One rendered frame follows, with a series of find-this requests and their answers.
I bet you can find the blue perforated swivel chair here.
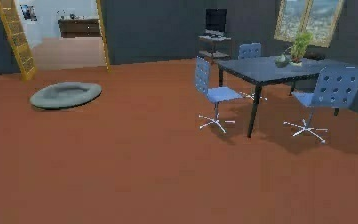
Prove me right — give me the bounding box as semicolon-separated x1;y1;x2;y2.
237;42;268;102
283;64;358;145
194;56;244;134

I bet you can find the dark television stand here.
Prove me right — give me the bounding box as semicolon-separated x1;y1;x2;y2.
197;34;233;64

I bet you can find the dark blue table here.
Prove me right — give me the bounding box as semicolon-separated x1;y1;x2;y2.
216;55;352;139

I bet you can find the black television set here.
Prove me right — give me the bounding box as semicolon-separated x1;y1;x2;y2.
204;8;228;38

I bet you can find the grey green bowl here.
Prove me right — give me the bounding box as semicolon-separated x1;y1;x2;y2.
274;54;291;69

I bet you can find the grey round floor cushion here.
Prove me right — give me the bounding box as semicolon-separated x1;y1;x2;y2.
29;81;103;110

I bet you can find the dark wooden sideboard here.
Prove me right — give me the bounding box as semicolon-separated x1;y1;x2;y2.
57;18;102;39

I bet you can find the green house plant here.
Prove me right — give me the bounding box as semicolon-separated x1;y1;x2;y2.
285;31;314;67

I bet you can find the gold framed window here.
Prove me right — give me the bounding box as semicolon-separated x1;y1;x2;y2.
273;0;345;48

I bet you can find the yellow room door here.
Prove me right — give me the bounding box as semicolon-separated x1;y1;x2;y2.
0;0;39;82

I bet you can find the framed wall picture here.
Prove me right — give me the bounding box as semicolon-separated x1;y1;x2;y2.
20;4;38;22

